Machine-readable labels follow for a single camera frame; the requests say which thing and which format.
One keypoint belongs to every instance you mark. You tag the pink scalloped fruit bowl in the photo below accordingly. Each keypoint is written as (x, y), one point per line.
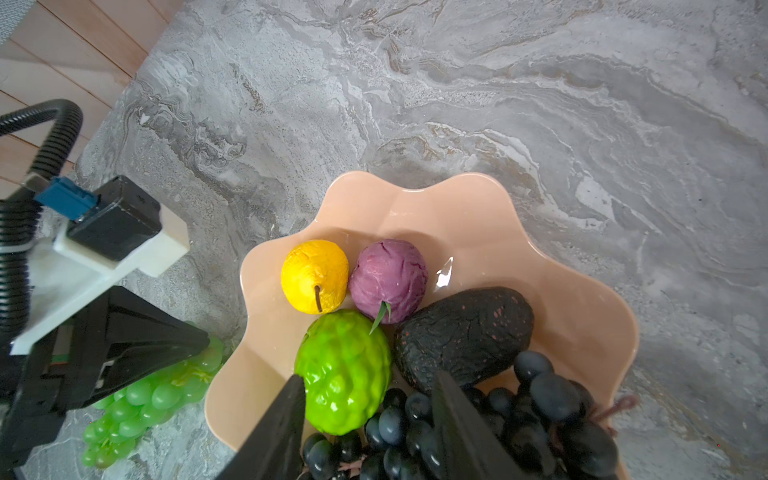
(470, 235)

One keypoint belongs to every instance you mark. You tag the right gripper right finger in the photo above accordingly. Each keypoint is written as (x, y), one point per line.
(468, 447)

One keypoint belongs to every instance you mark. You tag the dark purple fake grape bunch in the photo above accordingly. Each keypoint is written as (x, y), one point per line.
(551, 426)

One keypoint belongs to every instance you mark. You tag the white wire mesh shelf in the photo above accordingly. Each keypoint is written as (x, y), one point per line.
(12, 13)

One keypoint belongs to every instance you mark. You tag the purple fake fruit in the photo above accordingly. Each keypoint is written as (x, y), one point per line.
(389, 281)

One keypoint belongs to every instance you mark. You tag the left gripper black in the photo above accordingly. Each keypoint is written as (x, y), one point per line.
(117, 339)

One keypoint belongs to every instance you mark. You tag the yellow fake lemon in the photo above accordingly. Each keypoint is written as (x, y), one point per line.
(314, 277)

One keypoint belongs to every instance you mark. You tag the dark fake avocado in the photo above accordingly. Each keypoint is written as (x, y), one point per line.
(472, 335)

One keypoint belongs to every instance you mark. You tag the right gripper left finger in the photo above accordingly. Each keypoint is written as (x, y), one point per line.
(271, 451)

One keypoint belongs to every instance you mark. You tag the green fake grape bunch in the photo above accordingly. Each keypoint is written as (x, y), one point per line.
(132, 411)

